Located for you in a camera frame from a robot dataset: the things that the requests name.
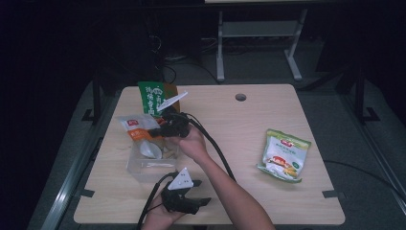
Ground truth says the person's right hand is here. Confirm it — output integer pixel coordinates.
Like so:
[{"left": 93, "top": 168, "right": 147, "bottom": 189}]
[{"left": 165, "top": 124, "right": 209, "bottom": 166}]

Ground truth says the black background cable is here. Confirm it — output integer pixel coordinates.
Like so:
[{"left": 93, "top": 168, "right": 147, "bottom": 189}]
[{"left": 161, "top": 56, "right": 221, "bottom": 84}]

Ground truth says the black floor cable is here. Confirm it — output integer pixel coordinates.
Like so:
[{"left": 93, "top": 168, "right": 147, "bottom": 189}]
[{"left": 323, "top": 158, "right": 406, "bottom": 200}]

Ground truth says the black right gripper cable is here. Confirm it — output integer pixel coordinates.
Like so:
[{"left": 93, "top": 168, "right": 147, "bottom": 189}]
[{"left": 177, "top": 111, "right": 237, "bottom": 183}]

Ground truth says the dark metal stand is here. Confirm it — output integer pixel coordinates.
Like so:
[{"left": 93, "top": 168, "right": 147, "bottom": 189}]
[
  {"left": 80, "top": 71, "right": 104, "bottom": 125},
  {"left": 334, "top": 61, "right": 381, "bottom": 125}
]

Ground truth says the metal floor rail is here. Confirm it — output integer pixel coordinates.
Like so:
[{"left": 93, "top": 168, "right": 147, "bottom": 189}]
[
  {"left": 339, "top": 92, "right": 406, "bottom": 200},
  {"left": 39, "top": 90, "right": 124, "bottom": 230}
]

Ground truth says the white metal table frame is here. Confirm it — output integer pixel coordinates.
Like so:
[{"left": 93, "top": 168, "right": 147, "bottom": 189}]
[{"left": 215, "top": 8, "right": 309, "bottom": 82}]

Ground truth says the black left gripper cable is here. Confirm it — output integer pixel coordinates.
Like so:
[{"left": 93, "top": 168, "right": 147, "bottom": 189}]
[{"left": 136, "top": 171, "right": 180, "bottom": 230}]

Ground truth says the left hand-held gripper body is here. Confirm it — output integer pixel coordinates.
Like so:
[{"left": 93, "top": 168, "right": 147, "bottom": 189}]
[{"left": 160, "top": 167, "right": 201, "bottom": 216}]

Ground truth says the green and brown seasoning packet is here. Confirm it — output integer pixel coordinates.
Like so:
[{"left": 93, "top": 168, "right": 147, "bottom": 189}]
[{"left": 137, "top": 80, "right": 182, "bottom": 118}]

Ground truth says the white and orange packet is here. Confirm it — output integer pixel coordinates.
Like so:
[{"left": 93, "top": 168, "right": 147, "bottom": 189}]
[{"left": 117, "top": 113, "right": 163, "bottom": 143}]

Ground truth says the white round packet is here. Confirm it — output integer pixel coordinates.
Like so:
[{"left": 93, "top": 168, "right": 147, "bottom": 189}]
[{"left": 139, "top": 139, "right": 163, "bottom": 160}]

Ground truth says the clear plastic container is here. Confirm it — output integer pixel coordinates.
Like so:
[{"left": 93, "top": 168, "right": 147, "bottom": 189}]
[{"left": 125, "top": 137, "right": 180, "bottom": 184}]

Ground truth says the beige snack piece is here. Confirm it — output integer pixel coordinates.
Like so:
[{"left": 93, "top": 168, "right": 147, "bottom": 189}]
[{"left": 162, "top": 147, "right": 177, "bottom": 160}]

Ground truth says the person's left hand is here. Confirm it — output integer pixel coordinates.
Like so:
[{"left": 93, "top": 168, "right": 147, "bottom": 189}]
[{"left": 141, "top": 194, "right": 188, "bottom": 230}]

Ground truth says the green and white food packet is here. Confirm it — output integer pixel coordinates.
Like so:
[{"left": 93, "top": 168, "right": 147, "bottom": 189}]
[{"left": 256, "top": 127, "right": 312, "bottom": 184}]

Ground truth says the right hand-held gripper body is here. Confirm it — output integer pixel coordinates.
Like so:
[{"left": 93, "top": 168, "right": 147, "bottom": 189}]
[{"left": 155, "top": 90, "right": 193, "bottom": 139}]

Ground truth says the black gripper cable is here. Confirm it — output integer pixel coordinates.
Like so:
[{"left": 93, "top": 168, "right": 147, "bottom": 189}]
[
  {"left": 177, "top": 111, "right": 237, "bottom": 183},
  {"left": 136, "top": 171, "right": 180, "bottom": 230}
]

